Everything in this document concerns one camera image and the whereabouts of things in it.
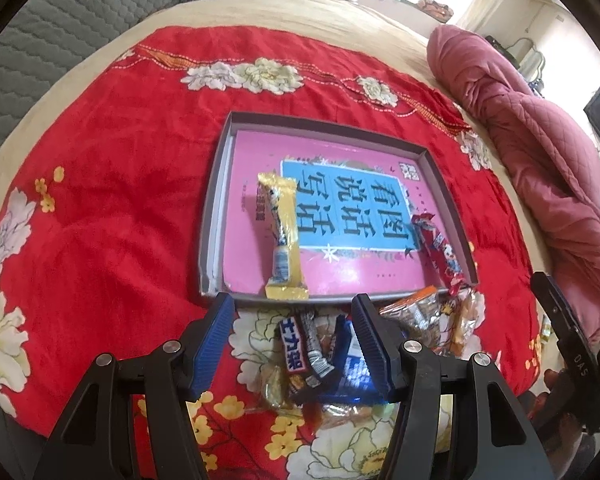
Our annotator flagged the orange patterned cloth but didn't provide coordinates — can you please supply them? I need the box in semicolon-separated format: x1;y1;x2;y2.
417;0;455;22

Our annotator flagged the blue biscuit packet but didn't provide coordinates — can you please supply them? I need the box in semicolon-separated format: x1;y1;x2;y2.
329;315;397;403

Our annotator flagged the grey quilted headboard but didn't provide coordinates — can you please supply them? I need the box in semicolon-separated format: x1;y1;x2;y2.
0;0;223;176

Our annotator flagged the grey shallow cardboard box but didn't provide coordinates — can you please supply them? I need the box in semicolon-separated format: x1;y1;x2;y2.
198;111;480;306

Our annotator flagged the red snack bar packet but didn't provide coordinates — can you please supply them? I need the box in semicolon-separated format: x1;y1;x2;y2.
411;212;473;297

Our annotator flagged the dark chocolate bar packet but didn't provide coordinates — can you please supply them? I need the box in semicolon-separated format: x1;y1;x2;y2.
278;310;337;403

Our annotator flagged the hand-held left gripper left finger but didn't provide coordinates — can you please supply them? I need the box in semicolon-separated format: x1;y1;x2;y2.
32;292;236;480

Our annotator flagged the metal frame rack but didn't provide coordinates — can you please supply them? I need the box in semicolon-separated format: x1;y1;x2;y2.
485;35;548;93

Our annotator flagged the beige bed sheet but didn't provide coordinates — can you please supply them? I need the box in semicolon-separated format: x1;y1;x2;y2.
0;0;556;281

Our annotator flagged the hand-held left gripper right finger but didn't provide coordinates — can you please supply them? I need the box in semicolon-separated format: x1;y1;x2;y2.
351;293;556;480

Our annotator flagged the orange clear snack packet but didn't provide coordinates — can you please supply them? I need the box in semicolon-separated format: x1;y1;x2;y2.
379;285;442;348

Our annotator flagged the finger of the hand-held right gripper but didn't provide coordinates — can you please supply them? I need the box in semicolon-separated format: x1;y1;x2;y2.
531;271;588;346

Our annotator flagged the pink and blue book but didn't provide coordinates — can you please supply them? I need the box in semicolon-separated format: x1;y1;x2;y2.
207;129;448;297

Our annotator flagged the red floral blanket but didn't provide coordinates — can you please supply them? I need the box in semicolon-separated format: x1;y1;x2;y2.
0;26;543;480

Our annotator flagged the yellow snack bar packet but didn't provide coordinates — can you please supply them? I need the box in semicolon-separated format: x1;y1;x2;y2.
257;171;310;301

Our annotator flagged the clear yellow cake packet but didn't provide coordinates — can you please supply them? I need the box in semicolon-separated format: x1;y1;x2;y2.
430;290;487;357

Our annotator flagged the clear candy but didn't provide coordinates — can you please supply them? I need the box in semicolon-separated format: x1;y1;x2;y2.
259;364;292;409

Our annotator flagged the pink quilted duvet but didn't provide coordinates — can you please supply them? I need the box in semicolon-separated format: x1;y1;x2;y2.
426;25;600;343

